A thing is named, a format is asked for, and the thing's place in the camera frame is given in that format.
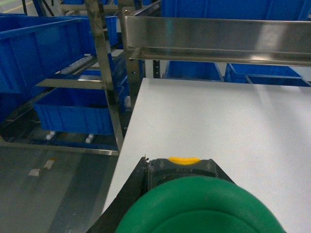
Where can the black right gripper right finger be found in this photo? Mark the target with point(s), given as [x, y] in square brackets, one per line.
[224, 173]

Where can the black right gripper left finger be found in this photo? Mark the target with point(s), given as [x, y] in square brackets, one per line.
[134, 187]

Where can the green push button switch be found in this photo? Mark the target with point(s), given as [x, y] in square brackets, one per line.
[190, 195]

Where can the blue bin under shelf right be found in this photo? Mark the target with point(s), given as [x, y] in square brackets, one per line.
[263, 74]

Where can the blue bin under shelf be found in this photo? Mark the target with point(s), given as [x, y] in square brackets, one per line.
[263, 74]
[185, 70]

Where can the stainless steel roller shelf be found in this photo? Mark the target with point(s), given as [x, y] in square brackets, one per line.
[147, 35]

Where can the large blue bin on shelf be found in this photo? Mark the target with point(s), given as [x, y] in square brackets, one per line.
[290, 10]

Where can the left side steel rack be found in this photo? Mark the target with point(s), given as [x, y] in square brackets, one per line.
[20, 125]

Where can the blue bin lower left rack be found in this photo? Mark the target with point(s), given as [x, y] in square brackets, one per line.
[75, 110]

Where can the blue bin rack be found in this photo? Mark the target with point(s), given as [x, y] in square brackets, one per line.
[34, 48]
[75, 110]

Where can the blue bin upper left rack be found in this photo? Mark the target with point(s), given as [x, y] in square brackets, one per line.
[34, 48]

